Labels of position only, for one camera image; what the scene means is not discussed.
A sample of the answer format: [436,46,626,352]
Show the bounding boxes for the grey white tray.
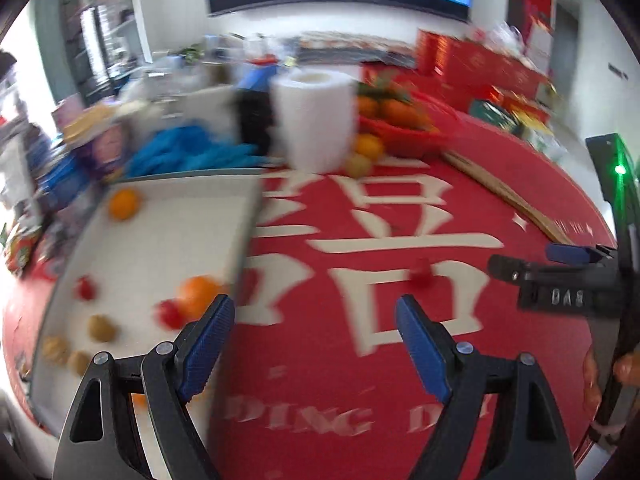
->
[27,168,266,480]

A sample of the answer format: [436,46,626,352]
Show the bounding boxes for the small yellow orange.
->
[108,188,142,221]

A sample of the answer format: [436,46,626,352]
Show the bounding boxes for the red plastic fruit basket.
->
[354,79,454,158]

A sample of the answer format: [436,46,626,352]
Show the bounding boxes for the blue snack package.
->
[38,155,91,210]

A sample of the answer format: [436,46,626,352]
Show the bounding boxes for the right operator hand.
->
[580,343,640,416]

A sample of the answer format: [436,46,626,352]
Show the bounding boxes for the blue rubber gloves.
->
[125,125,265,178]

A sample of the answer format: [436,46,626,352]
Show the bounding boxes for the red cherry tomato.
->
[408,258,434,290]
[153,299,186,330]
[74,275,98,302]

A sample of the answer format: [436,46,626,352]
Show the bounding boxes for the red round table mat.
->
[2,62,616,480]

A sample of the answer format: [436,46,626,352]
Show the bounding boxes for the red gift box stack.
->
[416,29,549,99]

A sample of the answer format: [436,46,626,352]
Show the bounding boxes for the green brown fruit by roll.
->
[344,153,373,180]

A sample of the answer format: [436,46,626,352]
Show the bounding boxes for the large orange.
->
[176,275,224,321]

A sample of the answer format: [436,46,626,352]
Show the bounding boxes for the purple instant cup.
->
[62,103,130,182]

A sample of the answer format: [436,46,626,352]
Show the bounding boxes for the white paper towel roll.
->
[270,68,357,174]

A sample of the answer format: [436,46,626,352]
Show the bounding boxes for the orange beside basket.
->
[352,133,385,162]

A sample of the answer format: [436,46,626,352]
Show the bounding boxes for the long wooden board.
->
[440,151,573,245]

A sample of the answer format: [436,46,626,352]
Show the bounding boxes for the green milk carton box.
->
[469,100,521,133]

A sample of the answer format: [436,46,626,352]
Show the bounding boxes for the black speaker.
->
[235,64,278,156]

